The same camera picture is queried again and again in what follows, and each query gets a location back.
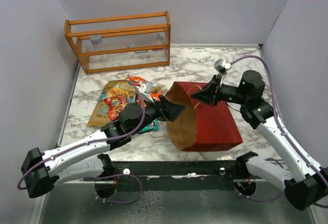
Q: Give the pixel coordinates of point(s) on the orange wooden rack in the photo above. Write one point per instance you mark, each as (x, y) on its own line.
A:
(128, 42)

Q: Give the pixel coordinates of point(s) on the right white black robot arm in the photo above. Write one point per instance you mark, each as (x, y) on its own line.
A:
(304, 181)

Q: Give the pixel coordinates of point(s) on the teal Fox's candy bag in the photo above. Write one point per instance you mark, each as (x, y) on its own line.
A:
(153, 126)

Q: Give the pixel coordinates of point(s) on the gold teal chips bag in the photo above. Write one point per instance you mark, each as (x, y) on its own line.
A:
(100, 115)

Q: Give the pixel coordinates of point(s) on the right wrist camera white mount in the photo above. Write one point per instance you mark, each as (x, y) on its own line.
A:
(222, 66)

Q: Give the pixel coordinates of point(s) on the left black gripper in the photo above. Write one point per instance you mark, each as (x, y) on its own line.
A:
(167, 110)

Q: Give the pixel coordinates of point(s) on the orange silver snack packet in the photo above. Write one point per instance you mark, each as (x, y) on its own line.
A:
(156, 92)

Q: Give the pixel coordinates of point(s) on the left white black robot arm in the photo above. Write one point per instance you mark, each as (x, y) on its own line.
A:
(41, 171)

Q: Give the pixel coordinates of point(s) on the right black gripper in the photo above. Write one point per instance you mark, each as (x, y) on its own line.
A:
(209, 93)

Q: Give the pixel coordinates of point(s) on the small patterned cup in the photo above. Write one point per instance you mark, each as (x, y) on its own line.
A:
(95, 39)

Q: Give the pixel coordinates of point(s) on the orange white snack packet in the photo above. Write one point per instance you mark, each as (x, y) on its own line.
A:
(136, 79)

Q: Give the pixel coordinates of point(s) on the red pretzel snack bag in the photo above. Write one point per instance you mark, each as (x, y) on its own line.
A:
(116, 105)

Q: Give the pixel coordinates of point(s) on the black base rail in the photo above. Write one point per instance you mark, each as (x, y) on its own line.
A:
(174, 175)

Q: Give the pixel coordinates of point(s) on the red brown paper bag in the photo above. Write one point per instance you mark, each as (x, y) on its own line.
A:
(200, 128)

